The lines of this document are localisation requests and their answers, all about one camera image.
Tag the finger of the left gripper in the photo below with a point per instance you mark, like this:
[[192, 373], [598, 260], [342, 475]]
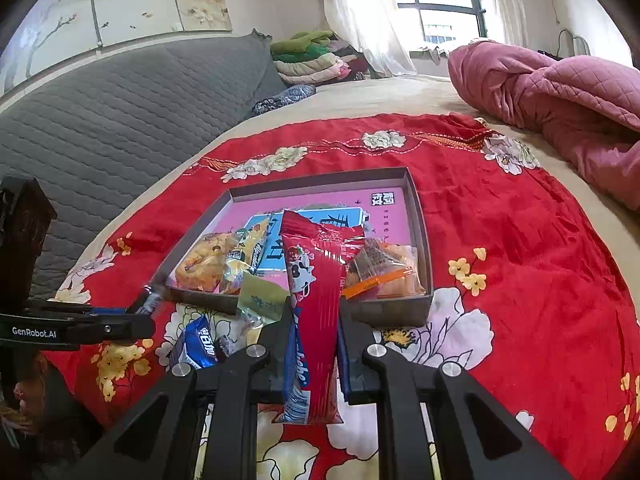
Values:
[[53, 325]]

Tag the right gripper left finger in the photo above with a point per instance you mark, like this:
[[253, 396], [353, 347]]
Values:
[[272, 383]]

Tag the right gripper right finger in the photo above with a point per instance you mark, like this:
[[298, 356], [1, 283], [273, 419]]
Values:
[[359, 382]]

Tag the green pastry snack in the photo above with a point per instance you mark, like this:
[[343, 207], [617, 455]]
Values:
[[261, 302]]

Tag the blue cookie packet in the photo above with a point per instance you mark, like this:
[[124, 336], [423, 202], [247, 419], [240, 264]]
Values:
[[196, 346]]

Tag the yellow cake snack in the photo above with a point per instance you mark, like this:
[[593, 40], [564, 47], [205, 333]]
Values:
[[244, 257]]

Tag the rice cracker snack pack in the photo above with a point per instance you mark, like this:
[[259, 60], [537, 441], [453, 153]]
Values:
[[201, 268]]

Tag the red candy bar wrapper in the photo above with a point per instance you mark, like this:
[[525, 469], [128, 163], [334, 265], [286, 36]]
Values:
[[317, 256]]

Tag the brown cake clear pack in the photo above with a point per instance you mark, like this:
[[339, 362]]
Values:
[[383, 271]]

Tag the person's hand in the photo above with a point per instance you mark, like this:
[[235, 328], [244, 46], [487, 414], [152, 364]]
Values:
[[23, 390]]

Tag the grey box lid tray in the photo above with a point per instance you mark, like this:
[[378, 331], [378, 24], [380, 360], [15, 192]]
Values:
[[410, 311]]

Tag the red floral cloth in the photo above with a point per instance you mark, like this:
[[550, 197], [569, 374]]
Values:
[[528, 298]]

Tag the dark blue patterned cloth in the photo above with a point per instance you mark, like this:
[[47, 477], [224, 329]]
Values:
[[289, 96]]

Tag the stack of folded blankets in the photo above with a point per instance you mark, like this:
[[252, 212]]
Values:
[[317, 58]]

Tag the pink quilted blanket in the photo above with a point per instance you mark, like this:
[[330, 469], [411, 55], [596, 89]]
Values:
[[585, 107]]

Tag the white sheer curtain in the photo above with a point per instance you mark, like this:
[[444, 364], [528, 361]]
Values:
[[371, 27]]

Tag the black framed window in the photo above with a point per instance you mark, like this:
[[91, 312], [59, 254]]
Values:
[[439, 22]]

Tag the floral wall painting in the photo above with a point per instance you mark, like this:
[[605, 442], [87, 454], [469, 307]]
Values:
[[55, 30]]

